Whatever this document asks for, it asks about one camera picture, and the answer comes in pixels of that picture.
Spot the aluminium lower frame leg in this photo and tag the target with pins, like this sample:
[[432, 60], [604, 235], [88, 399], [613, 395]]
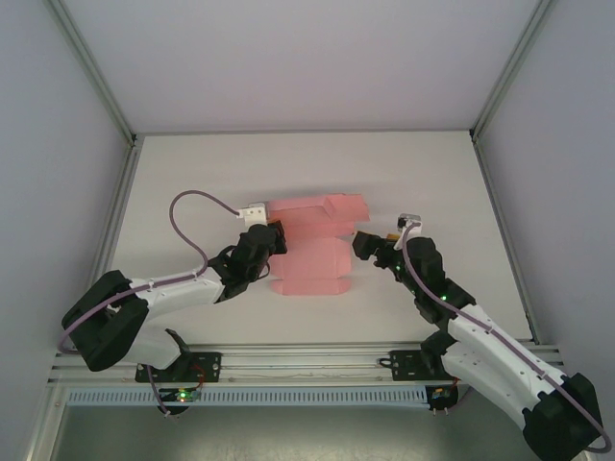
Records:
[[48, 422]]

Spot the pink paper box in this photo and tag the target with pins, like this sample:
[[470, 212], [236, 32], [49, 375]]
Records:
[[312, 269]]

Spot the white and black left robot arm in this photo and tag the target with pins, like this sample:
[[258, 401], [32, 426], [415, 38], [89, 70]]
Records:
[[182, 288]]

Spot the small circuit board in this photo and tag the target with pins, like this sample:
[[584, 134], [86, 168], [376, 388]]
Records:
[[439, 395]]

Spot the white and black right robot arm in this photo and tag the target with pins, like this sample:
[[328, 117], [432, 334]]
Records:
[[490, 365]]

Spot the circuit board with green light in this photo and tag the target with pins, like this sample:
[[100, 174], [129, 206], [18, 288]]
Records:
[[182, 395]]

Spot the aluminium frame post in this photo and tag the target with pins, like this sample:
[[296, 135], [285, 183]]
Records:
[[509, 62], [96, 77]]

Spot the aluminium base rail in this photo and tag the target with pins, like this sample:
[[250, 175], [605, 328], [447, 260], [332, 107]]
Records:
[[307, 365]]

